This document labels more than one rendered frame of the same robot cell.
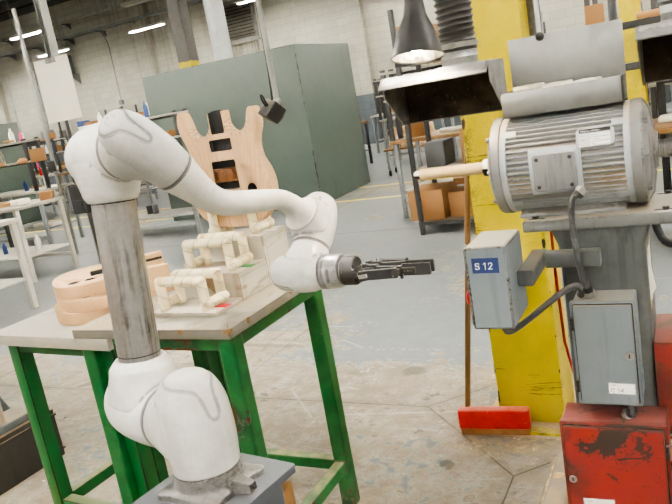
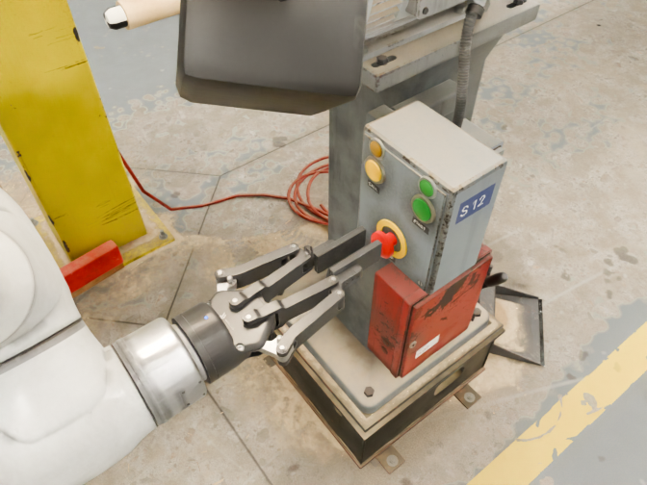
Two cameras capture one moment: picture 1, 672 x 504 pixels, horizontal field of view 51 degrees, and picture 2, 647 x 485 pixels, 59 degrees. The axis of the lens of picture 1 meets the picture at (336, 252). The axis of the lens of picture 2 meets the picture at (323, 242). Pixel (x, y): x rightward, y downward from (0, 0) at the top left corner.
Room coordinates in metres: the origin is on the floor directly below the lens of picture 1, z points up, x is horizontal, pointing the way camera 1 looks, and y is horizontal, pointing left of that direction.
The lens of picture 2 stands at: (1.50, 0.20, 1.56)
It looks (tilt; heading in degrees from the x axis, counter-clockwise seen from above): 49 degrees down; 294
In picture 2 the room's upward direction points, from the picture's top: straight up
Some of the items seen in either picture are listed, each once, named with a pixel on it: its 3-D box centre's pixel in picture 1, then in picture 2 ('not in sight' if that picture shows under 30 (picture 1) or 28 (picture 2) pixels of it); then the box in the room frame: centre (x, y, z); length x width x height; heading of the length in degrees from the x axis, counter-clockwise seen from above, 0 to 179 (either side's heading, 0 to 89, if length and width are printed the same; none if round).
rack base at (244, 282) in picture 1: (222, 280); not in sight; (2.28, 0.39, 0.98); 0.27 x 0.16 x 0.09; 61
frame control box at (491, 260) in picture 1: (529, 285); (441, 184); (1.59, -0.44, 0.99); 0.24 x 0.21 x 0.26; 62
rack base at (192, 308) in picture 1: (196, 306); not in sight; (2.15, 0.47, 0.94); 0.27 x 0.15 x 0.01; 61
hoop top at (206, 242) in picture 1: (206, 243); not in sight; (2.25, 0.41, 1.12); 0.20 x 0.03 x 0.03; 60
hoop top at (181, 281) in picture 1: (179, 281); not in sight; (2.11, 0.49, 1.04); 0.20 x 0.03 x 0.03; 60
